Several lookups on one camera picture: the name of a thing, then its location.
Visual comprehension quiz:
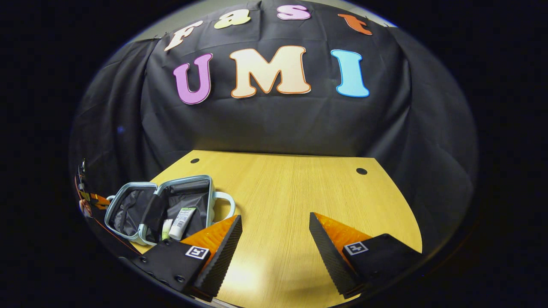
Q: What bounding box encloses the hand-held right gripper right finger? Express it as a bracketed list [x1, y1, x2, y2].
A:
[309, 212, 424, 299]

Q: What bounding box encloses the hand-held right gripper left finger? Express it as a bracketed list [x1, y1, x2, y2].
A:
[131, 214, 244, 301]

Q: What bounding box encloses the light blue suitcase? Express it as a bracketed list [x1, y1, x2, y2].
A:
[104, 174, 236, 247]

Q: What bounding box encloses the white labelled cream tube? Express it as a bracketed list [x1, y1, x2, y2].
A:
[168, 207, 197, 241]

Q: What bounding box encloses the red cable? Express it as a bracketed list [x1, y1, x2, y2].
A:
[91, 215, 140, 255]

